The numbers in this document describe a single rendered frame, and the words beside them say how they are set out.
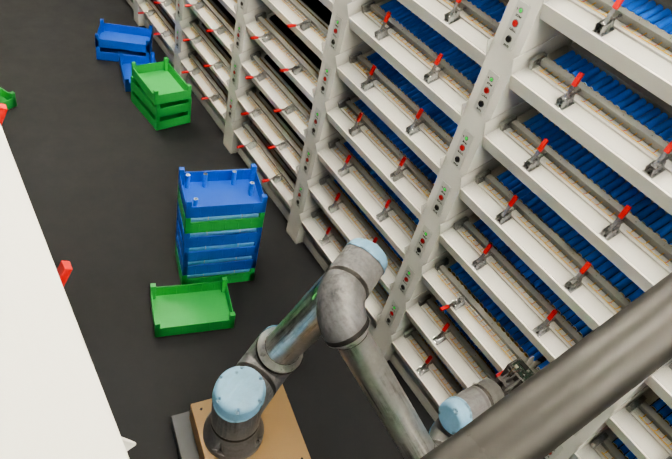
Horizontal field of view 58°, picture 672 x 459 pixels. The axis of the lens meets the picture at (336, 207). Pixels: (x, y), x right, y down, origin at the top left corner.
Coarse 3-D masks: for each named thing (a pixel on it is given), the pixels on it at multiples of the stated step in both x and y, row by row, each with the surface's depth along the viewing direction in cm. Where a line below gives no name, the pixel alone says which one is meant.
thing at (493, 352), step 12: (444, 252) 206; (432, 264) 207; (444, 264) 208; (432, 276) 207; (432, 288) 205; (444, 288) 204; (444, 300) 201; (456, 312) 198; (468, 312) 198; (468, 324) 195; (504, 324) 194; (480, 336) 192; (492, 336) 192; (480, 348) 193; (492, 348) 190; (504, 348) 189; (492, 360) 189; (504, 360) 187
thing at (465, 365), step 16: (416, 304) 221; (432, 304) 218; (416, 320) 218; (432, 320) 216; (448, 320) 214; (432, 336) 213; (448, 336) 213; (464, 336) 211; (448, 352) 209; (464, 352) 209; (480, 352) 207; (448, 368) 210; (464, 368) 205; (480, 368) 205; (464, 384) 203
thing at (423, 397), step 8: (304, 240) 283; (312, 240) 279; (312, 248) 278; (320, 256) 273; (320, 264) 275; (328, 264) 270; (392, 360) 243; (400, 360) 240; (400, 368) 240; (408, 376) 237; (408, 384) 238; (416, 384) 233; (416, 392) 234; (424, 392) 231; (424, 400) 231; (432, 408) 228; (432, 416) 229
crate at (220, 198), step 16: (192, 176) 237; (208, 176) 239; (224, 176) 242; (240, 176) 245; (256, 176) 242; (192, 192) 234; (208, 192) 236; (224, 192) 238; (240, 192) 240; (256, 192) 242; (192, 208) 222; (208, 208) 224; (224, 208) 227; (240, 208) 229; (256, 208) 232
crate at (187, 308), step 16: (160, 288) 242; (176, 288) 245; (192, 288) 248; (208, 288) 251; (224, 288) 251; (160, 304) 242; (176, 304) 243; (192, 304) 245; (208, 304) 247; (224, 304) 248; (160, 320) 236; (176, 320) 238; (192, 320) 239; (208, 320) 241; (224, 320) 236; (160, 336) 231
